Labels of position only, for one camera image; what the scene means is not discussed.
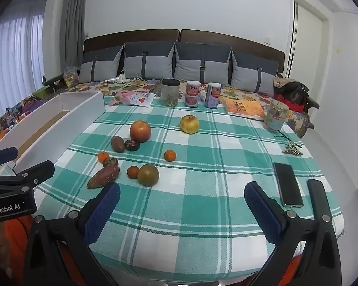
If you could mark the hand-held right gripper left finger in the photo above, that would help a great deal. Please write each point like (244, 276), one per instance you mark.
(103, 211)

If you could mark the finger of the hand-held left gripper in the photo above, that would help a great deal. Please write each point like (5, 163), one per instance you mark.
(4, 155)
(38, 171)

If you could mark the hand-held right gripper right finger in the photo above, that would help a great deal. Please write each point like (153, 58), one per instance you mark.
(261, 211)

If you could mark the reddish sweet potato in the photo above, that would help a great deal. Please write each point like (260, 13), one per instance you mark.
(104, 177)

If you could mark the dark brown round fruit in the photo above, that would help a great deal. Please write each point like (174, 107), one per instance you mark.
(132, 145)
(110, 162)

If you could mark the small tangerine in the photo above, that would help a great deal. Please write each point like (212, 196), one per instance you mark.
(133, 172)
(170, 155)
(102, 156)

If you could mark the green-brown orange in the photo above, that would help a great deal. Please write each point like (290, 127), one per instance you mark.
(148, 175)

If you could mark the purple sweet potato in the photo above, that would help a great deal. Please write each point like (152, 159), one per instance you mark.
(117, 143)

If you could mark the white cardboard box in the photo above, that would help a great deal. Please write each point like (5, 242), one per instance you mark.
(86, 107)

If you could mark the red apple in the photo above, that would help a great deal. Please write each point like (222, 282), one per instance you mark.
(140, 131)

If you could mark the yellow apple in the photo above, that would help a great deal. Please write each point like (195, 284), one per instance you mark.
(189, 124)

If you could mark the person's orange clothing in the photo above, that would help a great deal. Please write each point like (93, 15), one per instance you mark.
(18, 238)

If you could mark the black smartphone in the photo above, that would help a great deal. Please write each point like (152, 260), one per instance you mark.
(288, 184)

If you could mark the green checkered tablecloth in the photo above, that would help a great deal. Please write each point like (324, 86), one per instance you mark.
(197, 184)

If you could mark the metal hair clip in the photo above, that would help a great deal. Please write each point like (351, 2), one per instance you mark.
(293, 149)

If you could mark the green box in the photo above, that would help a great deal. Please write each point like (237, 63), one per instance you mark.
(41, 94)

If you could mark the clear jar with printed label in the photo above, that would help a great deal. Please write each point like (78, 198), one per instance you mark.
(276, 116)

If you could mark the clear bag of snacks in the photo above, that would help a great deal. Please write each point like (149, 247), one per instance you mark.
(70, 77)

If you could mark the orange book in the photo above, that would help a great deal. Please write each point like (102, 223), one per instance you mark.
(243, 107)

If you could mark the red cloth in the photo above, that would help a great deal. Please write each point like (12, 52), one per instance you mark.
(295, 105)

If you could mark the white sheer curtain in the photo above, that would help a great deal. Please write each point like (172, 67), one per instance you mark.
(15, 44)

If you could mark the white handheld device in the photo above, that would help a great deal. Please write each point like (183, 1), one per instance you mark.
(112, 80)

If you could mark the pink snack packet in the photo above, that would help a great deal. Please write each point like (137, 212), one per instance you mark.
(134, 98)

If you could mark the grey sofa pillow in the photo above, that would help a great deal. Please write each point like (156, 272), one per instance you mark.
(147, 62)
(100, 65)
(253, 74)
(201, 64)

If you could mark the printed can with white lid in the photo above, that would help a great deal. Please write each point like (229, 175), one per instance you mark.
(212, 96)
(192, 94)

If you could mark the dark bag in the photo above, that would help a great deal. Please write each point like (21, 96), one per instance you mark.
(292, 89)

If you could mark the white power strip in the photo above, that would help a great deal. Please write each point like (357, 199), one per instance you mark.
(122, 75)

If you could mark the floral sofa cover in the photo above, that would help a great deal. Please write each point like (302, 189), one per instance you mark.
(143, 88)

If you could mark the clear jar with dark lid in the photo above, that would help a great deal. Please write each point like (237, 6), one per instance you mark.
(169, 93)

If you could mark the grey curtain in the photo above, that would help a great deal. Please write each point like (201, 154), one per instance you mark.
(73, 9)

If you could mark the white door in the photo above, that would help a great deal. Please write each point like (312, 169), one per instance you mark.
(307, 44)

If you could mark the brown wooden sofa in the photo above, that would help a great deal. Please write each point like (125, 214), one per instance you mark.
(155, 35)

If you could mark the white wall switch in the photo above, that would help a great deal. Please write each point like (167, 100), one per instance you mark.
(268, 39)

